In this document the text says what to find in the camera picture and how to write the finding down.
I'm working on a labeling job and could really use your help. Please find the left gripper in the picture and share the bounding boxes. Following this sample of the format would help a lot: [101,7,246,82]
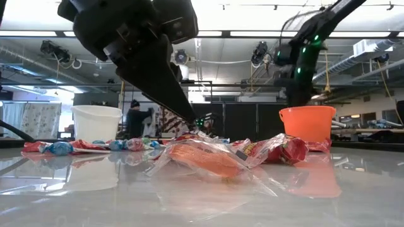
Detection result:
[57,0,199,124]

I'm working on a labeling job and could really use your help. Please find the orange gummy clear wrapper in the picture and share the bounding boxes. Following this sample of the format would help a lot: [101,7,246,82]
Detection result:
[145,138,278,198]

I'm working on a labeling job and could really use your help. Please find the ceiling fan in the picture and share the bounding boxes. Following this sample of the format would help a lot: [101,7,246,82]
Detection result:
[174,49,190,66]

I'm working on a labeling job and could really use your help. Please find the red white patterned cloth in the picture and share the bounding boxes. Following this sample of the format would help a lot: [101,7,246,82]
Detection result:
[157,106,192,136]

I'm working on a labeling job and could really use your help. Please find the orange jack-o-lantern bucket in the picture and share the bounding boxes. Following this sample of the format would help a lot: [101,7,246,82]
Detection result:
[278,105,337,143]

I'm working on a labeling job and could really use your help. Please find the person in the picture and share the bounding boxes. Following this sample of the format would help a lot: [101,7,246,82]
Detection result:
[125,99,155,139]

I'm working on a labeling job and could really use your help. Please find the black partition panels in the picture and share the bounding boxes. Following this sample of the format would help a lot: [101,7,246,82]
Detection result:
[192,102,288,139]

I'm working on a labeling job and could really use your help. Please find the white ceiling unit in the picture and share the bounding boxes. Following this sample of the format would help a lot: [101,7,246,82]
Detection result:
[352,38,394,57]

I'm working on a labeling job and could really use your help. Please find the pink lollipop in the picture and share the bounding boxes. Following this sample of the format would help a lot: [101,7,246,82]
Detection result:
[126,137,146,152]

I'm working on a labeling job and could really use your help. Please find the white skull bucket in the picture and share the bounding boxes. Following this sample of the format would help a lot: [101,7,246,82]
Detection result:
[70,105,123,143]

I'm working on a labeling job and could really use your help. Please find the cluttered workbench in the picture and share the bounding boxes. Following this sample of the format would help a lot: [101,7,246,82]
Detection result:
[331,125,404,149]

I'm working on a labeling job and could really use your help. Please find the white curtain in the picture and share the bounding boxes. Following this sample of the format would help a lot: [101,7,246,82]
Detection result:
[0,101,62,139]

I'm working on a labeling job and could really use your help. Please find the yellow hanging cord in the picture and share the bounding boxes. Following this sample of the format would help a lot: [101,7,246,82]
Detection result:
[323,50,332,94]
[119,80,126,110]
[375,59,404,125]

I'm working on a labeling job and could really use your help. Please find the silver ventilation duct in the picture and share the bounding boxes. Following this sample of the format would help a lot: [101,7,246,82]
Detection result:
[312,39,395,84]

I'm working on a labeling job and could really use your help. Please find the black wall panel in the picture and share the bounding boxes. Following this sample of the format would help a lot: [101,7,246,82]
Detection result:
[73,92,120,108]

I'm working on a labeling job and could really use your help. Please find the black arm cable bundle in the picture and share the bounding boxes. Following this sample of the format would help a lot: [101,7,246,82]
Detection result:
[0,119,35,143]

